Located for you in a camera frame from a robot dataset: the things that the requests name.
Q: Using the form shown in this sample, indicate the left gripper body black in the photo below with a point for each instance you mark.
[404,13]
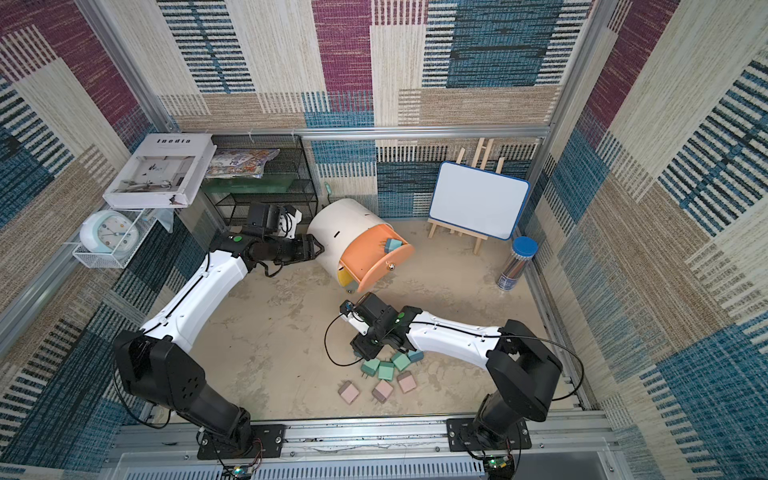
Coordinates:
[285,250]

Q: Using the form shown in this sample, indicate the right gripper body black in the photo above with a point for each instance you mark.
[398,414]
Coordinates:
[366,344]

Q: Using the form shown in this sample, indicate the green plug cube one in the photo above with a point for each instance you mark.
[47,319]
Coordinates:
[401,361]

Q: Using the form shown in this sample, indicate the blue plug cube three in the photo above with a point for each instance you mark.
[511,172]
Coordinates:
[415,356]

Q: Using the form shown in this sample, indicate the white round drawer cabinet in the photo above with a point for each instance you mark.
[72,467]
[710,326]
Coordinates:
[337,226]

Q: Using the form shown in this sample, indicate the yellow drawer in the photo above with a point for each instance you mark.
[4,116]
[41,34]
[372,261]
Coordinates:
[345,278]

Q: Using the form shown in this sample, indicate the pink top drawer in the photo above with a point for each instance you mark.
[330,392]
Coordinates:
[367,260]

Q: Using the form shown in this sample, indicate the blue plug cube two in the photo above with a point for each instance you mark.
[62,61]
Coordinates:
[392,244]

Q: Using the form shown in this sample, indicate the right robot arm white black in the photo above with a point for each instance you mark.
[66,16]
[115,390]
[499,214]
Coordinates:
[523,369]

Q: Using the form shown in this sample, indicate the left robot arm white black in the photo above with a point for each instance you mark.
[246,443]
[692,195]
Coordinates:
[154,363]

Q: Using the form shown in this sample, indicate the green plug cube three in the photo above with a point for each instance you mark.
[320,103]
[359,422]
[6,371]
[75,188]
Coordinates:
[386,371]

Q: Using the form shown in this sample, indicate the green plug cube two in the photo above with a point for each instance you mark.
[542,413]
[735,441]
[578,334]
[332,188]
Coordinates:
[370,367]

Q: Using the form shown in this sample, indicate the pink plug cube right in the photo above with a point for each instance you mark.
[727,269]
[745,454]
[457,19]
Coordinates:
[406,381]

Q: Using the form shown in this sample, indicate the pink plug cube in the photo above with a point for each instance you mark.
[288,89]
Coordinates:
[348,392]
[382,391]
[406,381]

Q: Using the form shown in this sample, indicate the pink plug cube middle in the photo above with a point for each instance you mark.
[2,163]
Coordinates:
[382,391]

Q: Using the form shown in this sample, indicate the pink plug cube left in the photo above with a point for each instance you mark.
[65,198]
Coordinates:
[348,392]

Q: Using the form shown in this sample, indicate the colourful snack bag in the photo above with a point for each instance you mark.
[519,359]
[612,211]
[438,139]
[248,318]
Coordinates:
[240,163]

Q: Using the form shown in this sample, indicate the white board on easel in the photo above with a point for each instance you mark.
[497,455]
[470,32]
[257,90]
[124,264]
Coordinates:
[469,200]

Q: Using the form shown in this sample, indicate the white magazine book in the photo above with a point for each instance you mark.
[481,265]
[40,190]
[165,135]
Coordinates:
[165,172]

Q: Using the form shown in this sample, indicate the blue lid pencil canister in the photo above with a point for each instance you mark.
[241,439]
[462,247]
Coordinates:
[522,251]

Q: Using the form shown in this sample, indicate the white alarm clock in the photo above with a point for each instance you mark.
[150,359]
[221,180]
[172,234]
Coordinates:
[109,232]

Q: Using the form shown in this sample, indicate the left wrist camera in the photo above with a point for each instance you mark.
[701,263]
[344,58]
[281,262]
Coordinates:
[272,220]

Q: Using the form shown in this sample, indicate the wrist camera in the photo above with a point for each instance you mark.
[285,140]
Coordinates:
[272,220]
[348,313]

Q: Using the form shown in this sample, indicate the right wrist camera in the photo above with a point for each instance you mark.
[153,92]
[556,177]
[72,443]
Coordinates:
[348,313]

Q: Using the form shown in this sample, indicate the black wire shelf rack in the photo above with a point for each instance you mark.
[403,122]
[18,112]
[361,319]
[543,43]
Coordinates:
[286,179]

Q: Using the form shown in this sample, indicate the white wire basket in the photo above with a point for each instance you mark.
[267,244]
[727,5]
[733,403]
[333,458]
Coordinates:
[144,219]

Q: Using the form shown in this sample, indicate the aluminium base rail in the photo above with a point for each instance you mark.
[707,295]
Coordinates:
[568,445]

